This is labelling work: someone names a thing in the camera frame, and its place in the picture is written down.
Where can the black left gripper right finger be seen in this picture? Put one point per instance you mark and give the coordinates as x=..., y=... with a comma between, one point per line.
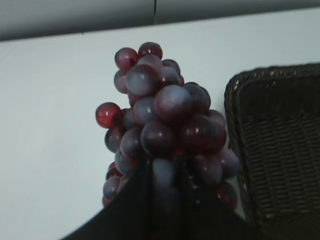
x=203, y=216

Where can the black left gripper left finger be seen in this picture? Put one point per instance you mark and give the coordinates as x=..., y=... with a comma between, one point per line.
x=127, y=216

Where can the purple grape bunch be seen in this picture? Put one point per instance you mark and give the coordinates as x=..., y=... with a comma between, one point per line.
x=168, y=121

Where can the black wicker basket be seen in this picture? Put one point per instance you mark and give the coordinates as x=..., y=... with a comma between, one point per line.
x=273, y=122

